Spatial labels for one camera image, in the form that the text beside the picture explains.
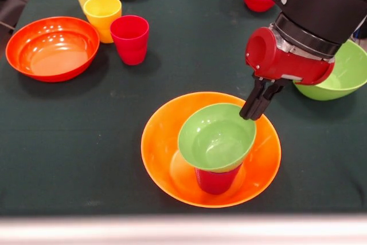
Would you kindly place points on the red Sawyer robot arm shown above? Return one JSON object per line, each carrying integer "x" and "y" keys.
{"x": 318, "y": 4}

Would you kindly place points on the purple cup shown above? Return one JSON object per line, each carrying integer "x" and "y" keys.
{"x": 215, "y": 182}

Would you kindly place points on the dark green tablecloth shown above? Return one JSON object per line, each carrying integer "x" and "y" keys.
{"x": 86, "y": 141}

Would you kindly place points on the large orange bowl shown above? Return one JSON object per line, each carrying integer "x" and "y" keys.
{"x": 160, "y": 147}

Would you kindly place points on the small green bowl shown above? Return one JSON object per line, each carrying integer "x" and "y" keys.
{"x": 218, "y": 141}

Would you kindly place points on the large green bowl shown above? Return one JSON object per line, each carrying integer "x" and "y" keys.
{"x": 347, "y": 78}

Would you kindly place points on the yellow cup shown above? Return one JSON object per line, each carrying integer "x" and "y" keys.
{"x": 102, "y": 15}

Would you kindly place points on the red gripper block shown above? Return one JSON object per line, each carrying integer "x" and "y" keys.
{"x": 275, "y": 64}

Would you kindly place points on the wide red-orange bowl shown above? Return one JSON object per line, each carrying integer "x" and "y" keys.
{"x": 53, "y": 52}

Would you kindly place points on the pink cup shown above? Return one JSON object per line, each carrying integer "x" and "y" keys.
{"x": 130, "y": 44}

